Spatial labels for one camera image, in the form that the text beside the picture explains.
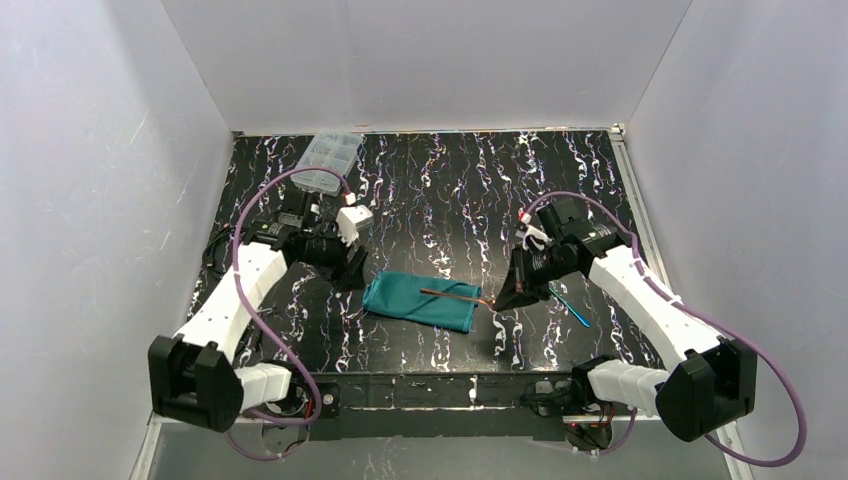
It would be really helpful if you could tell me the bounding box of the teal cloth napkin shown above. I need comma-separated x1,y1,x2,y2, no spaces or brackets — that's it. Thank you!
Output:
363,271,481,334

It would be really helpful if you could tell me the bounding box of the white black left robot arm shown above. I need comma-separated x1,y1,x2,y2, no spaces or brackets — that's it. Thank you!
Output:
148,206,373,432

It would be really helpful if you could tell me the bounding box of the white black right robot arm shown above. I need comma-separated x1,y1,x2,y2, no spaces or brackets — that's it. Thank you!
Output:
492,200,757,442

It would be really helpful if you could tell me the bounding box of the clear plastic screw organizer box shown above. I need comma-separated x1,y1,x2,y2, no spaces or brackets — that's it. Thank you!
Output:
289,129,364,196

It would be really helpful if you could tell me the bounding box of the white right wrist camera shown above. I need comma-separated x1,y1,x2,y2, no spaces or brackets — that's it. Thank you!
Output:
517,212,549,251

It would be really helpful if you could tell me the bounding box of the aluminium right side rail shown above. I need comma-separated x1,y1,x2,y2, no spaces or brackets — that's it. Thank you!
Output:
609,123,668,282

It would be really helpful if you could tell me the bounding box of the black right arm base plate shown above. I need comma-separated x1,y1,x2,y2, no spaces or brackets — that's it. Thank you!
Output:
518,377,615,423

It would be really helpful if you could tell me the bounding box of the black coiled cable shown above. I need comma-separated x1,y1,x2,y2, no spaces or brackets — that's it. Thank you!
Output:
201,225,246,273

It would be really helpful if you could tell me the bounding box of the aluminium front frame rail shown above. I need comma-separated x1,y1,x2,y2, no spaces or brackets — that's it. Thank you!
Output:
148,374,738,425

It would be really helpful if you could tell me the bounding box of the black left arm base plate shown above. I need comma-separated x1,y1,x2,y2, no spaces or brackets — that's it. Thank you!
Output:
261,374,342,422

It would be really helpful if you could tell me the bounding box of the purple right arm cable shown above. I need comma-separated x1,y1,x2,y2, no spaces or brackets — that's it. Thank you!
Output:
519,191,808,469

